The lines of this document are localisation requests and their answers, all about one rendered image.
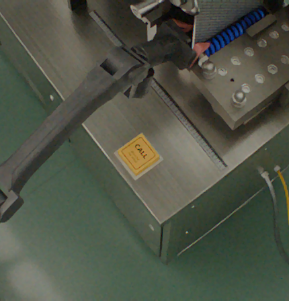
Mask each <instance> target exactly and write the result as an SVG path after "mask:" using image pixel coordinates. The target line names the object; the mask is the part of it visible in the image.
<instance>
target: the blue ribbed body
mask: <svg viewBox="0 0 289 301"><path fill-rule="evenodd" d="M248 16H249V18H248V17H246V16H245V17H244V19H245V21H244V20H243V19H240V23H238V22H236V23H235V25H236V27H235V26H231V30H232V31H231V30H230V29H229V28H227V29H226V32H227V34H226V32H221V35H222V37H221V36H220V35H219V34H218V35H217V36H216V37H217V39H216V38H212V39H211V40H212V41H213V43H211V41H207V43H208V42H210V43H211V45H210V46H209V47H208V48H207V49H205V51H204V53H205V54H206V56H207V57H209V56H210V55H212V54H214V53H215V51H217V52H218V51H219V50H220V49H221V48H222V47H225V45H227V44H228V43H230V42H232V41H233V40H234V39H237V38H238V37H239V36H241V35H242V34H243V33H245V30H246V29H247V28H249V27H251V26H252V25H254V24H255V23H256V22H258V21H259V20H261V19H262V18H264V17H265V16H267V11H266V10H263V11H262V10H261V9H257V11H254V12H253V15H252V14H249V15H248Z"/></svg>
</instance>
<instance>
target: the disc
mask: <svg viewBox="0 0 289 301"><path fill-rule="evenodd" d="M193 2H194V7H193V9H192V10H191V11H188V10H185V9H182V8H181V7H179V8H180V9H182V10H183V11H185V12H186V13H187V14H189V15H192V16H197V15H198V14H199V13H200V2H199V1H198V0H193Z"/></svg>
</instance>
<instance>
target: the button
mask: <svg viewBox="0 0 289 301"><path fill-rule="evenodd" d="M118 154H119V155H120V157H121V158H122V159H123V161H124V162H125V163H126V165H127V166H128V168H129V169H130V170H131V171H132V172H133V174H134V175H135V176H137V175H138V174H140V173H141V172H143V171H144V170H145V169H147V168H148V167H150V166H151V165H152V164H154V163H156V162H157V161H158V160H159V158H160V156H159V154H158V153H157V152H156V150H155V149H154V148H153V147H152V146H151V145H150V144H149V143H148V140H147V139H146V138H145V137H144V136H143V135H142V134H140V135H138V136H137V137H135V138H133V139H132V140H131V141H130V142H129V143H128V144H126V145H125V146H123V147H122V148H121V149H120V150H118Z"/></svg>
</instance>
